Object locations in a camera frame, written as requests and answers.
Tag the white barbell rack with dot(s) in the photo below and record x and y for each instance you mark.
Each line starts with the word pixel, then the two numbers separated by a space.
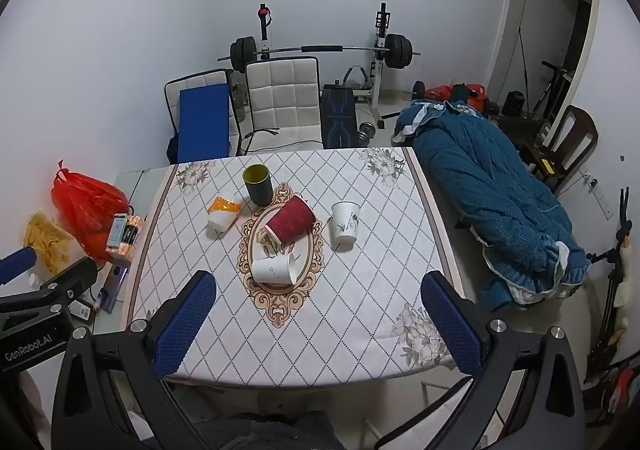
pixel 382 62

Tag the white speckled paper cup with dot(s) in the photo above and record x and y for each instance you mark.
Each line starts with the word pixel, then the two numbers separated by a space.
pixel 272 270

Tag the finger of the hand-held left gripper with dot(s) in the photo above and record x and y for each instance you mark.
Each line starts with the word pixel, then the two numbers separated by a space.
pixel 72 278
pixel 17 264

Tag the blue board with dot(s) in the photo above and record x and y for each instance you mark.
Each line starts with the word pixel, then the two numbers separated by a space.
pixel 204 122

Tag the diamond patterned tablecloth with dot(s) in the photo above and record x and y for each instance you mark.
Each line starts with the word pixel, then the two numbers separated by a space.
pixel 360 280

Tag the black tripod stand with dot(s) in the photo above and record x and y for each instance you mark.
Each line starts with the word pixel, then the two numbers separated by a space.
pixel 622 230

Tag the orange and white paper cup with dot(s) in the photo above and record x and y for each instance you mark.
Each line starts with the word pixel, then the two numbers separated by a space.
pixel 223 217

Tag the purple flat box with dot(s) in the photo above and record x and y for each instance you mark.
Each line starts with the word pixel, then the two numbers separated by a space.
pixel 114 287

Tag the barbell with black plates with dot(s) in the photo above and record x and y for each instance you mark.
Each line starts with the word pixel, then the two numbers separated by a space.
pixel 320 49

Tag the white door frame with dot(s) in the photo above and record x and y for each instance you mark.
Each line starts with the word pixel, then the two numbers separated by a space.
pixel 505 30

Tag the black framed chair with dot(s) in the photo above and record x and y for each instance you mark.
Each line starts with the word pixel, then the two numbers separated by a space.
pixel 172 100

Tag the teal small box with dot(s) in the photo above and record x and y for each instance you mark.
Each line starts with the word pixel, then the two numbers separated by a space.
pixel 117 231

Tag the black weight plate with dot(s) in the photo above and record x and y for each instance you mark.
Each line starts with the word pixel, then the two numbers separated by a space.
pixel 418 90

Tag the dark green cup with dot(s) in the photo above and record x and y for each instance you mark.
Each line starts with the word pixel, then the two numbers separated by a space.
pixel 257 185

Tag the black and blue bench pad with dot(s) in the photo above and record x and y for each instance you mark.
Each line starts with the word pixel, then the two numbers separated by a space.
pixel 340 115

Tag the yellow plastic bag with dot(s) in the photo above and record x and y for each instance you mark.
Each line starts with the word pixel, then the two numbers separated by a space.
pixel 47 242

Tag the black speaker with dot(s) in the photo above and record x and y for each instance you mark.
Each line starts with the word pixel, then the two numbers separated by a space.
pixel 514 103

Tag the white wall switch panel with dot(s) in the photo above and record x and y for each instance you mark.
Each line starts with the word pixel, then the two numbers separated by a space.
pixel 606 205

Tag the white padded chair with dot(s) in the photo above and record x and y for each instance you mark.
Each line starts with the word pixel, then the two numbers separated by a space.
pixel 285 100

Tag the small dumbbell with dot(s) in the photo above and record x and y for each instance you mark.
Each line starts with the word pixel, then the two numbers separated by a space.
pixel 367 132

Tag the dark wooden chair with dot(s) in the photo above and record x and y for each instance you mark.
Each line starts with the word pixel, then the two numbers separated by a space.
pixel 582 130

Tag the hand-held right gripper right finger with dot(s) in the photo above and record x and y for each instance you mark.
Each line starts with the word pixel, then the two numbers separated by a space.
pixel 452 327

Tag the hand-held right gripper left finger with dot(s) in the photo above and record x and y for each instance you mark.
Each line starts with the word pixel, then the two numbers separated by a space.
pixel 184 327

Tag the red plastic bag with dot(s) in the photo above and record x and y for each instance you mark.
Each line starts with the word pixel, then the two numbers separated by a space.
pixel 85 215

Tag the red ribbed paper cup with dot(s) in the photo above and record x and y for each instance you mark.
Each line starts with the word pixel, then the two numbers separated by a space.
pixel 290 227

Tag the small white cap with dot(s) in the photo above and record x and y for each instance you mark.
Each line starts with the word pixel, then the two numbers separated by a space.
pixel 34 279

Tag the white cup with plant print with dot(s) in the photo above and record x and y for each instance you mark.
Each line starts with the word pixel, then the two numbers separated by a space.
pixel 345 224

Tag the blue quilt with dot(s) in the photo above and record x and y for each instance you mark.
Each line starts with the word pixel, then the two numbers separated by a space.
pixel 490 195

